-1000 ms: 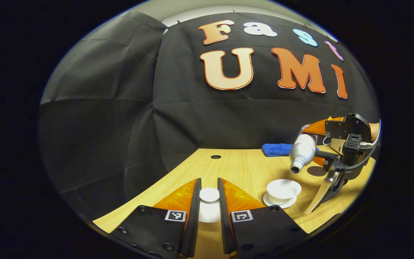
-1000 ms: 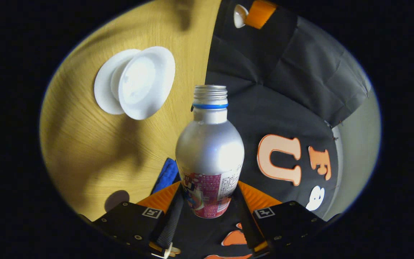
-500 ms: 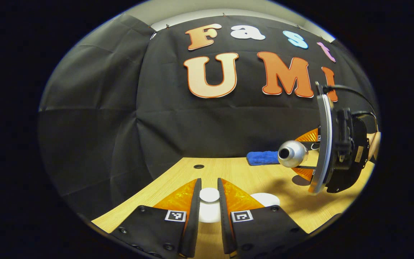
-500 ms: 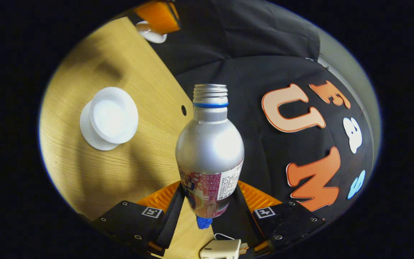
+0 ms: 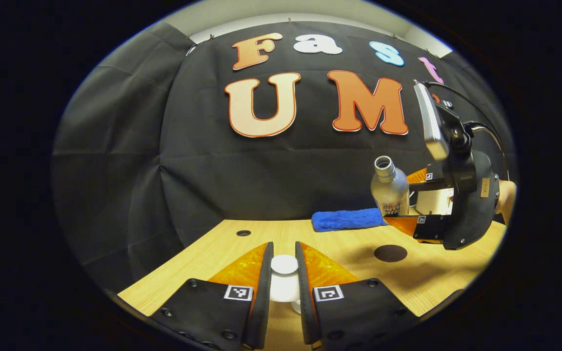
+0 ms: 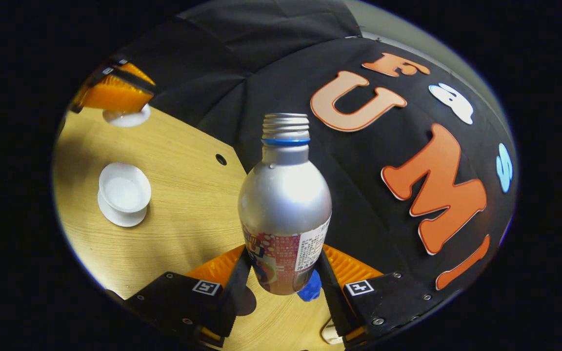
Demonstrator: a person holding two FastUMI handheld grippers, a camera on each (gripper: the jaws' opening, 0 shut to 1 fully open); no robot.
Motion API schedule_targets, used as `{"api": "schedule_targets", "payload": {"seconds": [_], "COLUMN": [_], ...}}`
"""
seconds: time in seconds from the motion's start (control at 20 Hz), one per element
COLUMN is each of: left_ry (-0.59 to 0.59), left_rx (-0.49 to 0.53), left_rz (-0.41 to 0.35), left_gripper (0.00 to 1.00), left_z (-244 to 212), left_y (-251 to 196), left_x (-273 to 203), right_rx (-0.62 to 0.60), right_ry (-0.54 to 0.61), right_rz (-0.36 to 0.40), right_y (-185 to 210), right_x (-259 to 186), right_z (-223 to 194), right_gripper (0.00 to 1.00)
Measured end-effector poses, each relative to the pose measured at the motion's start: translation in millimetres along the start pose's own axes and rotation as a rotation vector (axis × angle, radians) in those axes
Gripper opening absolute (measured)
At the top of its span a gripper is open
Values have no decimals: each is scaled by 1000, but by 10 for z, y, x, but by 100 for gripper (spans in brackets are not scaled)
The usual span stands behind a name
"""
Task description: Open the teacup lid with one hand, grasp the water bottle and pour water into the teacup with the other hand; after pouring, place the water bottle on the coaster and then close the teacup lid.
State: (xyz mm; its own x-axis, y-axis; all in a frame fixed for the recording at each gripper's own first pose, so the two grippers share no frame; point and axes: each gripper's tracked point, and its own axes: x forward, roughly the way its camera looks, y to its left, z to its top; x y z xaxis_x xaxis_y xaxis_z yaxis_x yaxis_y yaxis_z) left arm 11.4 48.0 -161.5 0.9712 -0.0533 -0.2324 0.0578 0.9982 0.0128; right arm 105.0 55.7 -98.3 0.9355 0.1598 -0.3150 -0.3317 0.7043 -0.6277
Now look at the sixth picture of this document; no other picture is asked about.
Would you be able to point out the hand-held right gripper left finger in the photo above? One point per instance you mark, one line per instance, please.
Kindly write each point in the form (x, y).
(234, 292)

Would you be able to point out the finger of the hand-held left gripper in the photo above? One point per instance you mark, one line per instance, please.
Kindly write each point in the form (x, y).
(115, 97)
(134, 78)

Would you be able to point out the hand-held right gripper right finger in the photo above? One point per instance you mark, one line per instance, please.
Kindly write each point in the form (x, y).
(332, 297)

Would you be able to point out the black round coaster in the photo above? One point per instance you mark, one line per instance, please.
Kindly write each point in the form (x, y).
(247, 302)

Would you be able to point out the white teacup lid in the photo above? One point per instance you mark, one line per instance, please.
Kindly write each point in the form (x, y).
(125, 118)

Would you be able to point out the silver water bottle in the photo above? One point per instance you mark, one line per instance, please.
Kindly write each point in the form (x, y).
(283, 204)

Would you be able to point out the blue towel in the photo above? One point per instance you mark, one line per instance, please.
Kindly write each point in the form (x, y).
(310, 288)

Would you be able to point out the white toaster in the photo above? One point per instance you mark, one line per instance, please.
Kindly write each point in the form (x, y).
(330, 334)

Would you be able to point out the black backdrop cloth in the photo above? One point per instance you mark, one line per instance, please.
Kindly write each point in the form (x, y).
(359, 195)

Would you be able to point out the white saucer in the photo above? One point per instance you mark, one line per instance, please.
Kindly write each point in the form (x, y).
(120, 219)

